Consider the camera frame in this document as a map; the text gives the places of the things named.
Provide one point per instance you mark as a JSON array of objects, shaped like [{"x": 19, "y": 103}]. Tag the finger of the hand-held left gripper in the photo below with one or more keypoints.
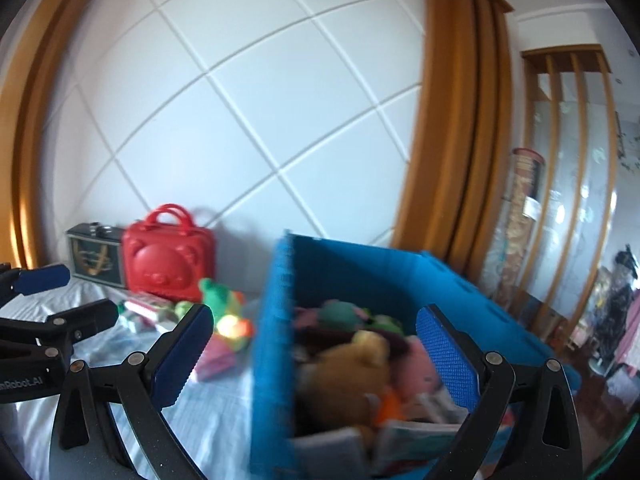
[
  {"x": 42, "y": 279},
  {"x": 82, "y": 317}
]

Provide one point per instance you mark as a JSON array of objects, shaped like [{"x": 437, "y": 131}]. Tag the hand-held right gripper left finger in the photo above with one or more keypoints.
[{"x": 182, "y": 360}]

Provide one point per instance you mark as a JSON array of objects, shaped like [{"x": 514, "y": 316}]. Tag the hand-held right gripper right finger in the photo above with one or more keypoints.
[{"x": 447, "y": 360}]

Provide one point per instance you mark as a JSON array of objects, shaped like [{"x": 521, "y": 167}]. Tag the pink pig plush toy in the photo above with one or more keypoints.
[{"x": 417, "y": 370}]

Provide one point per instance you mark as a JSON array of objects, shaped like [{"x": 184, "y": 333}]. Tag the blue storage box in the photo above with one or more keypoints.
[{"x": 272, "y": 340}]

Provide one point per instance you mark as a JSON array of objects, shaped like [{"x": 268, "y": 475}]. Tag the brown teddy bear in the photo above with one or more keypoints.
[{"x": 345, "y": 380}]

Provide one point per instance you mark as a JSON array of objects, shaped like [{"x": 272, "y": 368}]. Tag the pink and red box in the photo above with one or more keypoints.
[{"x": 215, "y": 360}]

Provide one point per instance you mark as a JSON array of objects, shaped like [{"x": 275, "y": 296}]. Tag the dark green gift bag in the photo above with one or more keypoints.
[{"x": 95, "y": 260}]

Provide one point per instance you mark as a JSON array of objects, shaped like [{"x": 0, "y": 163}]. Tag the yellow duck toy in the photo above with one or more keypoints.
[{"x": 235, "y": 330}]

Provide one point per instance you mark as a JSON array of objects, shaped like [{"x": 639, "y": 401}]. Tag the striped white bed sheet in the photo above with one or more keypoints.
[{"x": 220, "y": 410}]

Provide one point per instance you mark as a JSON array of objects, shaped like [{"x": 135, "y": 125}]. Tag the red and white box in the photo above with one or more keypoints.
[{"x": 145, "y": 310}]

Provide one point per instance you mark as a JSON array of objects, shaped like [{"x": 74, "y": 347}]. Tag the green plush toy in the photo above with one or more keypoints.
[{"x": 222, "y": 297}]

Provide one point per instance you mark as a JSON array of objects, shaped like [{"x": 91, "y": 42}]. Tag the printed paper packet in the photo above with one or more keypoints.
[{"x": 415, "y": 442}]

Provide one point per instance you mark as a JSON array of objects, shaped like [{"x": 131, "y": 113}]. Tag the red bear-face case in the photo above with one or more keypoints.
[{"x": 165, "y": 260}]

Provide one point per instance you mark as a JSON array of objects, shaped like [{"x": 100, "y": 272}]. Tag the grey felt item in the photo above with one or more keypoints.
[{"x": 332, "y": 452}]

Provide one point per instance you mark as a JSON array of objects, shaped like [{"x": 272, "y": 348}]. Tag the hanging clothes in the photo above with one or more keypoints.
[{"x": 622, "y": 320}]

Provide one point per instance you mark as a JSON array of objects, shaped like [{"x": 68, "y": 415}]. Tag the green plastic basket rim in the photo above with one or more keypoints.
[{"x": 617, "y": 452}]

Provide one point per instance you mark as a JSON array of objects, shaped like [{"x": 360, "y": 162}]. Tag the wooden slat partition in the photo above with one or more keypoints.
[{"x": 575, "y": 185}]

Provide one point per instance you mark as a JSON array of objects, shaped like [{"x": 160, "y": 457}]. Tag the white padded headboard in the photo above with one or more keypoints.
[{"x": 225, "y": 110}]

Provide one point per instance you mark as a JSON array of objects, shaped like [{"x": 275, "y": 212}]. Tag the wooden headboard frame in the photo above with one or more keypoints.
[{"x": 450, "y": 110}]

